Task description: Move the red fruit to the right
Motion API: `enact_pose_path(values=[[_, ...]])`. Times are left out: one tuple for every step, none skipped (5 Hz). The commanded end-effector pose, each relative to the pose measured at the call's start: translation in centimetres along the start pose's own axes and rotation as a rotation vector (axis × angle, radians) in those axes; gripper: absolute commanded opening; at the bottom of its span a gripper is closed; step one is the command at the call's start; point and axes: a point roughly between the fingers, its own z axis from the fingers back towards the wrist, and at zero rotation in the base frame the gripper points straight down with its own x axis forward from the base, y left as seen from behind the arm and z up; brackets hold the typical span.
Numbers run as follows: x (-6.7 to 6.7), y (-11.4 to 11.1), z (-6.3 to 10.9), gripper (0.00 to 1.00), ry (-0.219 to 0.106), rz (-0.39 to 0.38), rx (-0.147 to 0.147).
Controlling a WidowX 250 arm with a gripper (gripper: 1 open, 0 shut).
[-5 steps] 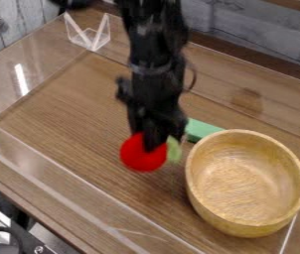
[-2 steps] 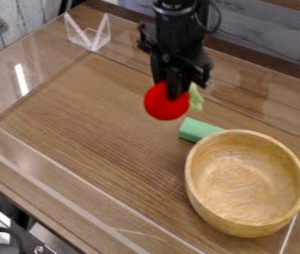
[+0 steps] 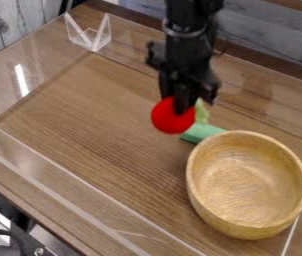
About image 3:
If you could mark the green rectangular block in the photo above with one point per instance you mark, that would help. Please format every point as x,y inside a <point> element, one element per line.
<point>200,131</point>

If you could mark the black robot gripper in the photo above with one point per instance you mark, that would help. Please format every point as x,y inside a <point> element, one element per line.
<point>182,60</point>

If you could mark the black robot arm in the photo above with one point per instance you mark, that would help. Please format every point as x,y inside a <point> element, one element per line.
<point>190,17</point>

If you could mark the red plush fruit green leaves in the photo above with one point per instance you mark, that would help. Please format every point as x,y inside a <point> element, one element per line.
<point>173,123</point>

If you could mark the light wooden bowl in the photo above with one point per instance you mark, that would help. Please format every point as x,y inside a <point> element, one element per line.
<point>244,179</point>

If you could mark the clear acrylic enclosure wall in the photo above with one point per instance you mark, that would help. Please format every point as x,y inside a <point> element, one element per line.
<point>87,167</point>

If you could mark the black metal bracket with bolt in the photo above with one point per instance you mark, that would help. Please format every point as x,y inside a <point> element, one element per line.
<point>34,248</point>

